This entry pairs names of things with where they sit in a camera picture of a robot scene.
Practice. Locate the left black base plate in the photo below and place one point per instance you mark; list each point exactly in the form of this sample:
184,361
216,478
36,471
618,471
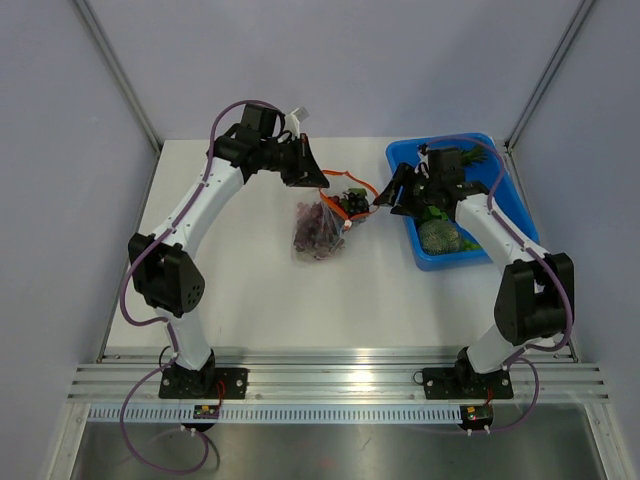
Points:
178,383

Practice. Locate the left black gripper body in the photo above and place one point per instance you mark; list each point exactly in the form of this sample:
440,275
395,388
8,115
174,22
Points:
277,156

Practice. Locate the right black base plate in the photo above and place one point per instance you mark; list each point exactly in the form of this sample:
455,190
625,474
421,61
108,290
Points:
444,383

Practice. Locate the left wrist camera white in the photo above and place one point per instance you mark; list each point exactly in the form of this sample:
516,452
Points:
294,119

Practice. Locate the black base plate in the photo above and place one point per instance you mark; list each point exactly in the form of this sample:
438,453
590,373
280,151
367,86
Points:
178,383
444,383

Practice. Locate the aluminium rail frame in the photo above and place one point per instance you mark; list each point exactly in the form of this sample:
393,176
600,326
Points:
343,375

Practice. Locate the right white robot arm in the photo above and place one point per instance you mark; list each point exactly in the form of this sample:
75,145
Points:
534,308

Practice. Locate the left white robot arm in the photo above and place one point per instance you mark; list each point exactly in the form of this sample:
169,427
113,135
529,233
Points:
162,264

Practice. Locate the green cantaloupe melon toy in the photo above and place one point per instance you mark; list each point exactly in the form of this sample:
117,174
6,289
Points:
439,237

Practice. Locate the small green grape bunch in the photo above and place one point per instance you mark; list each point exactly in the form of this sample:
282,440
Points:
470,246

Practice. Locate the orange toy pineapple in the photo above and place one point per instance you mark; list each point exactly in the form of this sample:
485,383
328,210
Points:
473,156

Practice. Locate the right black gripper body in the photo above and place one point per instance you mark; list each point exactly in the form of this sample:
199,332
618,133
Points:
419,193

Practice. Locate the clear zip bag orange zipper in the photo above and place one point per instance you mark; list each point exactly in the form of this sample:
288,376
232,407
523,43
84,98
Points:
339,181

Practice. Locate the blue black grape bunch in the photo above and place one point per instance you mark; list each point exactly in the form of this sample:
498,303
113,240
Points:
354,201

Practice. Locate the white slotted cable duct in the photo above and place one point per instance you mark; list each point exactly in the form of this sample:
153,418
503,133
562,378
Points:
277,414

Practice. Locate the green cabbage toy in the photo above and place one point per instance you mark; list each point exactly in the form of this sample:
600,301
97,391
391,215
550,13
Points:
433,213

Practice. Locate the blue plastic bin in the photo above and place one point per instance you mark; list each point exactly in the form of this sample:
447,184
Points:
506,196

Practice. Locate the dark purple grape bunch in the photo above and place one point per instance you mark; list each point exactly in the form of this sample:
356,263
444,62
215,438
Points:
318,233

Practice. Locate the red grape bunch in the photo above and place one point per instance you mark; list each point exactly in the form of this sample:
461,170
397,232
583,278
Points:
334,201

